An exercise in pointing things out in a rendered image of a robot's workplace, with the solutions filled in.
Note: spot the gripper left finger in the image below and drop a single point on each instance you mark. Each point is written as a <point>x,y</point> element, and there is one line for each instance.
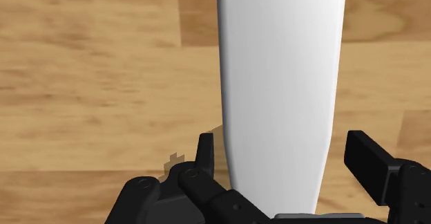
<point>198,183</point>

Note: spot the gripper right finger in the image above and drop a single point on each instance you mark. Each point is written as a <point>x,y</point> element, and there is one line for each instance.
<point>373,166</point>

